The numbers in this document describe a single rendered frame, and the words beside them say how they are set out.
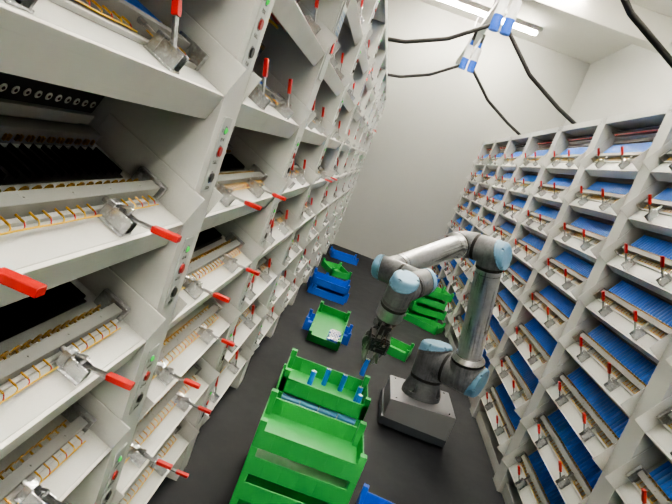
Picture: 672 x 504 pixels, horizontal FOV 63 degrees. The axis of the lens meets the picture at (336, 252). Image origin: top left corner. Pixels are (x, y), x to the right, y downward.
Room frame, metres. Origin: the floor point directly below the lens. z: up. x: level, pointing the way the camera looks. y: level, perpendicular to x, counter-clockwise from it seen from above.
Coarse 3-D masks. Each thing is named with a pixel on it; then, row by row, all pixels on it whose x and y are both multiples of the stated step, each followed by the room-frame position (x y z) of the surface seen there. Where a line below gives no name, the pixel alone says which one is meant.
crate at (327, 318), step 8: (320, 304) 3.33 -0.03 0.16; (320, 312) 3.34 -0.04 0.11; (328, 312) 3.36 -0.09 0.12; (336, 312) 3.35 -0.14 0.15; (344, 312) 3.34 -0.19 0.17; (320, 320) 3.28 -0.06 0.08; (328, 320) 3.30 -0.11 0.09; (336, 320) 3.33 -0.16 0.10; (344, 320) 3.34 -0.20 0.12; (312, 328) 3.19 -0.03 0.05; (320, 328) 3.21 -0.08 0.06; (328, 328) 3.24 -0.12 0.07; (336, 328) 3.26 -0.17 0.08; (344, 328) 3.24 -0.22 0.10; (312, 336) 3.08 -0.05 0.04; (320, 336) 3.15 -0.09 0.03; (320, 344) 3.09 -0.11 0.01; (328, 344) 3.08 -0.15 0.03; (336, 344) 3.07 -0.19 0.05
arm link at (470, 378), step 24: (480, 240) 2.29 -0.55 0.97; (480, 264) 2.28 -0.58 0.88; (504, 264) 2.25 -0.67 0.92; (480, 288) 2.28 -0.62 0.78; (480, 312) 2.29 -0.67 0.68; (480, 336) 2.32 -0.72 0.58; (456, 360) 2.35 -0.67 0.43; (480, 360) 2.35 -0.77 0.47; (456, 384) 2.35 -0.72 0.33; (480, 384) 2.34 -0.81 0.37
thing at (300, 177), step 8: (296, 160) 2.22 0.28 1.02; (304, 160) 2.05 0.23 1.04; (296, 168) 2.13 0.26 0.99; (304, 168) 2.05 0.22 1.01; (288, 176) 1.79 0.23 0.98; (296, 176) 2.05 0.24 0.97; (304, 176) 2.21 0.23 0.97; (312, 176) 2.21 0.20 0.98; (288, 184) 1.61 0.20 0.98; (296, 184) 1.96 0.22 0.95; (304, 184) 2.11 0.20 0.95; (288, 192) 1.73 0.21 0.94; (296, 192) 1.96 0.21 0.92; (280, 200) 1.71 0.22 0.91
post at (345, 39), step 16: (368, 0) 2.22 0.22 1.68; (368, 16) 2.22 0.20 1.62; (352, 48) 2.22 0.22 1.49; (352, 64) 2.22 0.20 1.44; (320, 96) 2.22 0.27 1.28; (336, 96) 2.22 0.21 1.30; (320, 112) 2.22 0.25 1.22; (336, 112) 2.22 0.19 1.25; (304, 144) 2.22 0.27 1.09; (304, 192) 2.22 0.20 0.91; (288, 208) 2.22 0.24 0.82; (304, 208) 2.31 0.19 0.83; (288, 240) 2.22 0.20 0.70; (272, 288) 2.22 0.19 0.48; (256, 336) 2.24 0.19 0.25
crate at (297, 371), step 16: (288, 368) 1.70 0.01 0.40; (304, 368) 1.88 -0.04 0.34; (320, 368) 1.88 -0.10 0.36; (288, 384) 1.68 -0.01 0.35; (304, 384) 1.68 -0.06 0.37; (320, 384) 1.84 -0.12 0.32; (336, 384) 1.88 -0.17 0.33; (352, 384) 1.88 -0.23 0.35; (320, 400) 1.69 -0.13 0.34; (336, 400) 1.69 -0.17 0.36; (352, 400) 1.81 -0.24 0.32; (368, 400) 1.69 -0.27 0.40; (352, 416) 1.69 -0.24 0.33
